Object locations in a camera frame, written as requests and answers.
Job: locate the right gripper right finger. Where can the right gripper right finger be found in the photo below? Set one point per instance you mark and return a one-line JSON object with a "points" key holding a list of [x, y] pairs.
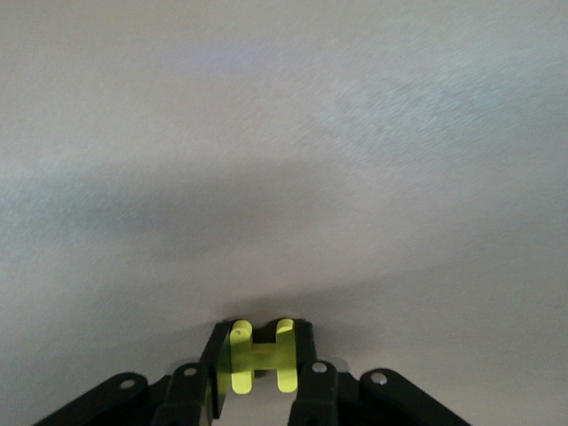
{"points": [[319, 390]]}

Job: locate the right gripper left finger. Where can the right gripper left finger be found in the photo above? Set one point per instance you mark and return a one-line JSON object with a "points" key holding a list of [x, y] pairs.
{"points": [[216, 352]]}

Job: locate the yellow capital letter H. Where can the yellow capital letter H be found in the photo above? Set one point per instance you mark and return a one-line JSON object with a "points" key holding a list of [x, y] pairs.
{"points": [[264, 355]]}

